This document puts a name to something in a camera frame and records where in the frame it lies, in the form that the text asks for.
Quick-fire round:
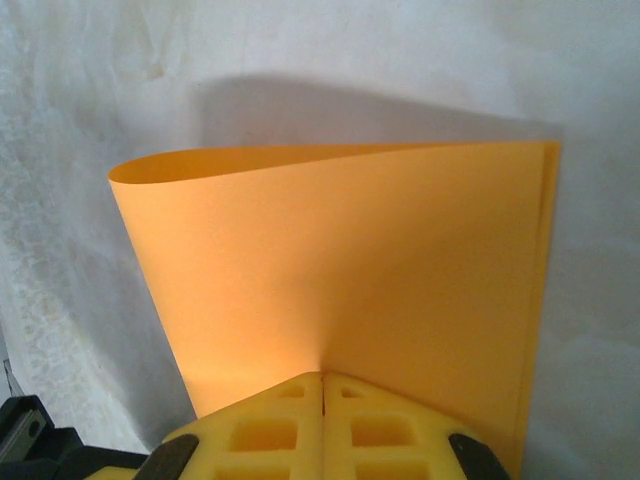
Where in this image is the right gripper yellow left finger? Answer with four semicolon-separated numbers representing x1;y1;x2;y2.
143;371;327;480

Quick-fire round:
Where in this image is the orange paper sheet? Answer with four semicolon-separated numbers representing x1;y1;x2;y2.
108;140;562;480

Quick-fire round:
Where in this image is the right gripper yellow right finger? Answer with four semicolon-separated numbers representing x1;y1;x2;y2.
323;371;510;480

